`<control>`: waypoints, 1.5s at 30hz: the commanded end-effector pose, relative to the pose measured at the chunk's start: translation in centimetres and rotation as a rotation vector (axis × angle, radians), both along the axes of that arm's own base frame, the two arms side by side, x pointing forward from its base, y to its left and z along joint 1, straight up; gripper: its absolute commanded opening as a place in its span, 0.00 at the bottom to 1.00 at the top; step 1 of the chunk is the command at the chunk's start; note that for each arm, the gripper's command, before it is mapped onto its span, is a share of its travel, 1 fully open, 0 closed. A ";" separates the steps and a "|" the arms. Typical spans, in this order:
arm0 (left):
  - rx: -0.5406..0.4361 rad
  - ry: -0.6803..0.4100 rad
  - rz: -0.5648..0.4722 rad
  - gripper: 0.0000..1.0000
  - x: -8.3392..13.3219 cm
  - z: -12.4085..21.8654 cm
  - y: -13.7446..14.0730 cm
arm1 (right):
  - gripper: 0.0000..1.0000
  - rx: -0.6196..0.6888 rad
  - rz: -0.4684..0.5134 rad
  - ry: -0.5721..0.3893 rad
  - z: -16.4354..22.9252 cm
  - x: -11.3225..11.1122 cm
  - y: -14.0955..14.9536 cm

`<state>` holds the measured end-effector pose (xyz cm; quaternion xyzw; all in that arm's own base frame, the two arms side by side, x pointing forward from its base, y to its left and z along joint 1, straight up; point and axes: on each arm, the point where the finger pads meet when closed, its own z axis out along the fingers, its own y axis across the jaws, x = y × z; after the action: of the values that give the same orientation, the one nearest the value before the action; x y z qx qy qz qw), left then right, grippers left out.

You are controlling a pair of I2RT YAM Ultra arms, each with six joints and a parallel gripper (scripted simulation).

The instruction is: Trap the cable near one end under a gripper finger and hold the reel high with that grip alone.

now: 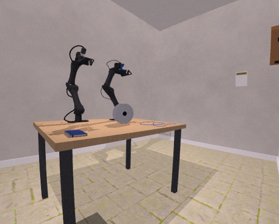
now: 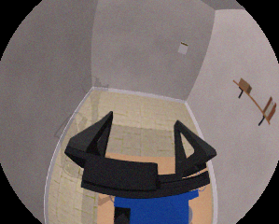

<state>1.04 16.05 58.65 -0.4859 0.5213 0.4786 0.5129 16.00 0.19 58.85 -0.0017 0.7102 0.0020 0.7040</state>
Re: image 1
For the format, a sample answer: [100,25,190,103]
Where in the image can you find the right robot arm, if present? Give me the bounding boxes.
[66,48,89,123]

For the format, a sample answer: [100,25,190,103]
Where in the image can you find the grey disc with black centre hole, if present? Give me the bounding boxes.
[112,104,133,124]

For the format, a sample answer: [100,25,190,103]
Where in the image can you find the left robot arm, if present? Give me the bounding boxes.
[102,63,121,106]

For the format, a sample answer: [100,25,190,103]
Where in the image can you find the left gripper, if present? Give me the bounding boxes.
[120,64,132,77]

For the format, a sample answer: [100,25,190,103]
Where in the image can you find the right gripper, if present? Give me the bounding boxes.
[78,53,94,66]

